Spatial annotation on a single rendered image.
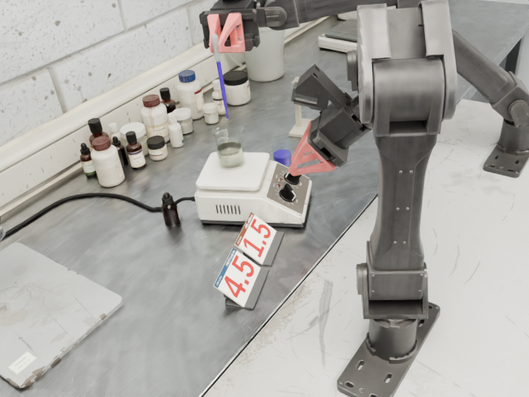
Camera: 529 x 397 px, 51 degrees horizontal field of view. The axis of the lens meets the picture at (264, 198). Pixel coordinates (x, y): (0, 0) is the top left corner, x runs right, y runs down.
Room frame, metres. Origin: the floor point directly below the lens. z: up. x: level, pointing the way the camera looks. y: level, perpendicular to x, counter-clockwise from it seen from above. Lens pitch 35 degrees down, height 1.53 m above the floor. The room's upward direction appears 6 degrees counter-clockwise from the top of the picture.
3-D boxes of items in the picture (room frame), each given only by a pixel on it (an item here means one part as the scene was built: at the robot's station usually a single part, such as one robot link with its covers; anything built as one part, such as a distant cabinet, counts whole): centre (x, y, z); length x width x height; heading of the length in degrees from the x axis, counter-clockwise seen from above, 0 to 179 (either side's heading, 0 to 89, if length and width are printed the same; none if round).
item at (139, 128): (1.15, 0.28, 0.93); 0.06 x 0.06 x 0.07
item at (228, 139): (0.91, 0.05, 1.02); 0.06 x 0.05 x 0.08; 115
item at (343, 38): (1.68, -0.37, 0.92); 0.26 x 0.19 x 0.05; 46
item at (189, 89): (1.32, 0.16, 0.96); 0.06 x 0.06 x 0.11
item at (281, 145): (1.03, -0.05, 0.93); 0.04 x 0.04 x 0.06
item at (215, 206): (0.88, 0.03, 0.94); 0.22 x 0.13 x 0.08; 76
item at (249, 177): (0.89, 0.05, 0.98); 0.12 x 0.12 x 0.01; 76
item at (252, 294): (0.66, 0.05, 0.92); 0.09 x 0.06 x 0.04; 160
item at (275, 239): (0.76, 0.02, 0.92); 0.09 x 0.06 x 0.04; 160
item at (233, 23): (0.94, 0.05, 1.22); 0.09 x 0.07 x 0.07; 164
